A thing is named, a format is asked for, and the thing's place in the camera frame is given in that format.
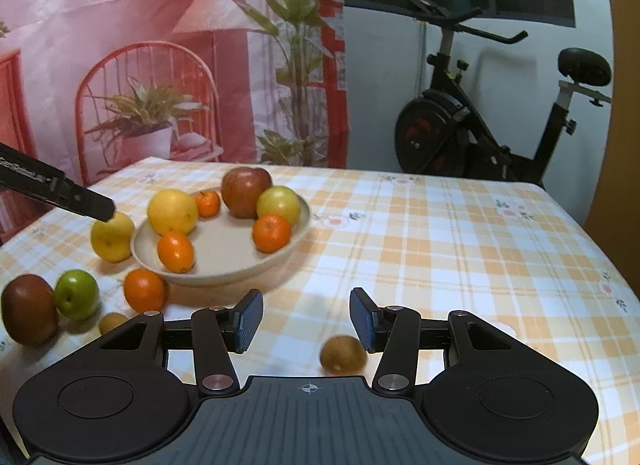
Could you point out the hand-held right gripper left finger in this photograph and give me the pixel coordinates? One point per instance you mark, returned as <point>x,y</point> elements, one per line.
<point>248,320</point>

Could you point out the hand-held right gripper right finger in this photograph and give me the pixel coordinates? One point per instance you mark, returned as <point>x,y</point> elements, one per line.
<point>361,317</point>

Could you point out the checked floral tablecloth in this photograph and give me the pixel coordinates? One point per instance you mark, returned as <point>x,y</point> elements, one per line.
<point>450,255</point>

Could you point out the beige round plate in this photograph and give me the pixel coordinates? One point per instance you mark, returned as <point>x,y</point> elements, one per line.
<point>225,265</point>

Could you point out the thin white pole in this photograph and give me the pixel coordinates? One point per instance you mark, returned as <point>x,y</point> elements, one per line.
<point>424,55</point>

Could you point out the large yellow lemon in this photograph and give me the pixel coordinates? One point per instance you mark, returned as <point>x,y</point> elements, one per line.
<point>172,211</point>

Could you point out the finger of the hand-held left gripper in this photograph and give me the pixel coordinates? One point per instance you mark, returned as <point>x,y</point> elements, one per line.
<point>87,200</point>

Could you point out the oval orange mandarin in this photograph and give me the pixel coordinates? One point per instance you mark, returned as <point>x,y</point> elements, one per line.
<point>176,251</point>

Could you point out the small brown kiwi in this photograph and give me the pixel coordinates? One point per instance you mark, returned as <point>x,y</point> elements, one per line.
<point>112,323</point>

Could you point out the green apple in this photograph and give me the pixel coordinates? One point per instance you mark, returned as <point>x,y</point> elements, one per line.
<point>76,294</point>

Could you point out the orange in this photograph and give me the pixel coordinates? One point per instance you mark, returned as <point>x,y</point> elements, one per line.
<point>144,290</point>

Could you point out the small orange mandarin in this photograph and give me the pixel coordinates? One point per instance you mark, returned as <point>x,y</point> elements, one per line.
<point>207,204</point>

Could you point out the red apple with yellow patch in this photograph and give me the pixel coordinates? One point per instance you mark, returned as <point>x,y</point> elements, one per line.
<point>28,310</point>

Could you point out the printed wall cloth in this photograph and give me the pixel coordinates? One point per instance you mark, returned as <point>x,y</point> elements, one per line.
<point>125,5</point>

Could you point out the round yellow fruit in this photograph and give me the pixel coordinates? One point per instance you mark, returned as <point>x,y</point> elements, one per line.
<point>111,240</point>

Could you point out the black exercise bike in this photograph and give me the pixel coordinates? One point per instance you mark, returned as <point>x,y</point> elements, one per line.
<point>435,130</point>

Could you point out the yellow-green round fruit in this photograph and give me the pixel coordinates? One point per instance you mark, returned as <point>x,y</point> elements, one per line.
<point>279,204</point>

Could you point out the wooden door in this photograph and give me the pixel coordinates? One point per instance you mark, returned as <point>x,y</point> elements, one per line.
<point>620,95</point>

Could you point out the dull red apple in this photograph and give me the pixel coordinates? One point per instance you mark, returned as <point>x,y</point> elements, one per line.
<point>245,190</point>

